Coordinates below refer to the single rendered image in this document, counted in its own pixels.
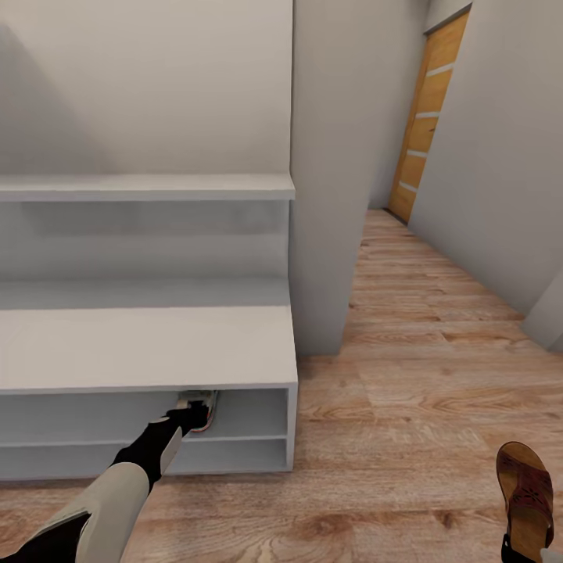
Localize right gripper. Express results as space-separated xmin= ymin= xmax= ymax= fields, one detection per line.
xmin=501 ymin=534 xmax=536 ymax=563

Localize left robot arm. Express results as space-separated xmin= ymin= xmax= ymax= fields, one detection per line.
xmin=0 ymin=390 xmax=212 ymax=563

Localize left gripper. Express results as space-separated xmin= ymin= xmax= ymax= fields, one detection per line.
xmin=167 ymin=406 xmax=208 ymax=434

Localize gym shoe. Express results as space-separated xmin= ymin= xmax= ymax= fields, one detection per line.
xmin=191 ymin=390 xmax=218 ymax=429

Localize sandal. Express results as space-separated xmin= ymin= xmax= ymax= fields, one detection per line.
xmin=496 ymin=440 xmax=554 ymax=563

